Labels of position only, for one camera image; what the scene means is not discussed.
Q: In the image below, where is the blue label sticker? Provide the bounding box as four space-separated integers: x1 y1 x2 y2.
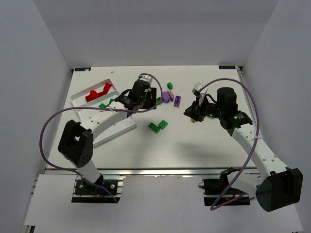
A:
218 65 236 70
74 67 91 72

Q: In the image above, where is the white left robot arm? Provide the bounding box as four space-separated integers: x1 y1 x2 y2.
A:
58 73 156 192

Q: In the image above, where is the green long brick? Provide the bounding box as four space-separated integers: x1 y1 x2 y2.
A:
148 123 160 133

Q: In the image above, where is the blue label sticker right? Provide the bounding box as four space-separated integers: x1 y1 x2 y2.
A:
218 65 236 70

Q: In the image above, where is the red sloped lego brick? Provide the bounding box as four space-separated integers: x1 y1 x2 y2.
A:
103 83 113 94

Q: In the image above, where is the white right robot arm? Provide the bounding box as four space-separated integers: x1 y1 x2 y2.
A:
184 87 303 212

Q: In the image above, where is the blue label sticker left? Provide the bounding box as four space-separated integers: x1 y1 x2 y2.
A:
74 67 91 72

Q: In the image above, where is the purple flat lego brick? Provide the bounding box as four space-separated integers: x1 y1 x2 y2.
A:
173 96 181 107

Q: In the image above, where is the red rounded lego brick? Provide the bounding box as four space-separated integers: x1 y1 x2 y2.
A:
85 90 105 102

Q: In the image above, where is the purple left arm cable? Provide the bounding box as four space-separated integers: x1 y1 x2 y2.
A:
39 72 163 203

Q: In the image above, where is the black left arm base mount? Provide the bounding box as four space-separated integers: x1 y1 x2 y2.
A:
71 177 123 204

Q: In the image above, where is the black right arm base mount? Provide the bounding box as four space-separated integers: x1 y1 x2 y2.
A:
198 167 254 206

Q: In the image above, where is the white divided sorting tray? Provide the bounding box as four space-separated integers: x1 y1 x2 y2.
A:
70 79 137 147

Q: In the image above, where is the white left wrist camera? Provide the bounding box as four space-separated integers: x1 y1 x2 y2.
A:
138 74 153 84

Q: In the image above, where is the purple rounded lego stack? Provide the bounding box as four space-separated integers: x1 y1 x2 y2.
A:
162 91 174 103

